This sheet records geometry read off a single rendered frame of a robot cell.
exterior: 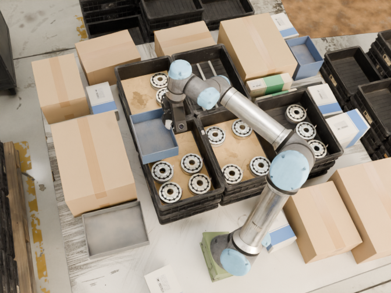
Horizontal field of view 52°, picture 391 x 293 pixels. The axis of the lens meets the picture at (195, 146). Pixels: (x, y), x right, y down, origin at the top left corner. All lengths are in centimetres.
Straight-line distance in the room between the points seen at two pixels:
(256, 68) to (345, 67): 122
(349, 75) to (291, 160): 201
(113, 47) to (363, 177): 143
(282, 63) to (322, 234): 93
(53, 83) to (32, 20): 169
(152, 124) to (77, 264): 70
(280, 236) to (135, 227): 66
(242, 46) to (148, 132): 83
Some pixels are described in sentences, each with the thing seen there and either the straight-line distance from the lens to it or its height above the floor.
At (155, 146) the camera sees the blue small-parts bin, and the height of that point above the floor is 107.
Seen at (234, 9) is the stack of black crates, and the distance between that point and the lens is 327.
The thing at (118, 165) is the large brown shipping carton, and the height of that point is 90.
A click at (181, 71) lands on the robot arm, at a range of 137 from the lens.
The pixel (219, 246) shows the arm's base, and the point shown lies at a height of 89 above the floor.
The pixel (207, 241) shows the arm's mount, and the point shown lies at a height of 86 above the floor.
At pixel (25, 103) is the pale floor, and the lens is 325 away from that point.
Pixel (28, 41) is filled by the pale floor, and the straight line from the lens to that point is 365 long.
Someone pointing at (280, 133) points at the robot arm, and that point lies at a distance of 144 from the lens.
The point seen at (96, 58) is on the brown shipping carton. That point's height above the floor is 86.
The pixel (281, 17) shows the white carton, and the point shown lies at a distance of 266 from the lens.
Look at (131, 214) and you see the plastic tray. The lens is 193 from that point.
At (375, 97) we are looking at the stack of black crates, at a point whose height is 38.
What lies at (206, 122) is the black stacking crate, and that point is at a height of 87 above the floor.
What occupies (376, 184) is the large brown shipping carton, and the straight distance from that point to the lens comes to 201.
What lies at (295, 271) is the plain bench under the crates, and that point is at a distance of 194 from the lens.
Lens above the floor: 251
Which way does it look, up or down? 60 degrees down
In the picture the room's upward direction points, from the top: 8 degrees clockwise
